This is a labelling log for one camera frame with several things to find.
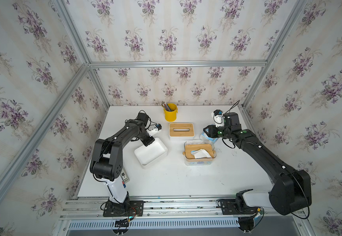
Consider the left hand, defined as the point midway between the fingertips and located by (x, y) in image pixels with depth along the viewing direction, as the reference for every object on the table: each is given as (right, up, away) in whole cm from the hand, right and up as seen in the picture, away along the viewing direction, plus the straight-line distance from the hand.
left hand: (150, 141), depth 93 cm
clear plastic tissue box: (+23, -11, -7) cm, 26 cm away
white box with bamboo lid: (+22, +6, +5) cm, 23 cm away
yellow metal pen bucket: (+13, +16, +17) cm, 27 cm away
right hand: (+35, +8, -9) cm, 37 cm away
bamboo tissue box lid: (+24, -4, -3) cm, 25 cm away
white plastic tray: (-1, -8, -5) cm, 9 cm away
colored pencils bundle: (+10, +23, +8) cm, 26 cm away
